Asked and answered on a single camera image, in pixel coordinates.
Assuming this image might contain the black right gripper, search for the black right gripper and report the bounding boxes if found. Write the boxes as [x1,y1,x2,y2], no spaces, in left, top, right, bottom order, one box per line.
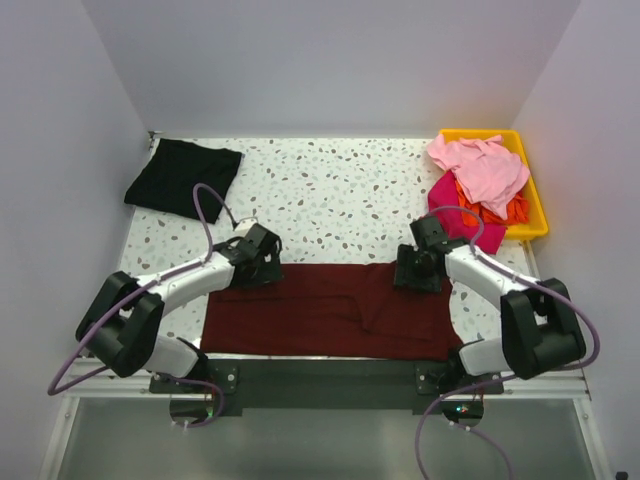
[393,244,441,295]

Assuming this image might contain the dark red t shirt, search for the dark red t shirt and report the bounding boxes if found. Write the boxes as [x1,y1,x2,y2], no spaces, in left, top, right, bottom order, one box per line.
[200,263,462,361]

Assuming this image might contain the black t shirt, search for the black t shirt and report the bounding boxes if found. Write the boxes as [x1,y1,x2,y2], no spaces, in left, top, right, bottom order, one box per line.
[124,139,243,220]

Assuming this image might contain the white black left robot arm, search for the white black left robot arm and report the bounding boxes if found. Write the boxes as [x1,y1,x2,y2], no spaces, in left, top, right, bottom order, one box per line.
[75,223,283,392]

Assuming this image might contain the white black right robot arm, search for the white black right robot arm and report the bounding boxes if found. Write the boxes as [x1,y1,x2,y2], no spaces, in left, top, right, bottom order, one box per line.
[394,215,586,393]

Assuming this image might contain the magenta t shirt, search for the magenta t shirt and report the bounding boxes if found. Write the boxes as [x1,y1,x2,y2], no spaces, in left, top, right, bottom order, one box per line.
[427,172,506,255]

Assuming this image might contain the orange t shirt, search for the orange t shirt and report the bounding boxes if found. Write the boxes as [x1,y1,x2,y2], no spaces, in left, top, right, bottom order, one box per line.
[453,179,532,229]

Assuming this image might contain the pink t shirt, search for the pink t shirt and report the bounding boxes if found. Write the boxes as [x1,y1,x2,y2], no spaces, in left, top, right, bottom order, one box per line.
[427,134,530,221]

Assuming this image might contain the yellow plastic bin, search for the yellow plastic bin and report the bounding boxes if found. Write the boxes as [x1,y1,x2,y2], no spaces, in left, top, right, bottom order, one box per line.
[439,128,549,241]

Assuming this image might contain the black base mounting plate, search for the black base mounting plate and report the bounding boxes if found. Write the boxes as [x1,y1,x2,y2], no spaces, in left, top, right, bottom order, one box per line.
[149,357,501,419]

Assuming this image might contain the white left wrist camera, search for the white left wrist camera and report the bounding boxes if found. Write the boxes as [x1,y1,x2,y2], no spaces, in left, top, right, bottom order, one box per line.
[234,217,258,236]

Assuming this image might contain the aluminium frame rail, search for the aluminium frame rail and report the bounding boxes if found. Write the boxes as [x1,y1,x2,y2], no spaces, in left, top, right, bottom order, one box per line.
[61,354,152,399]

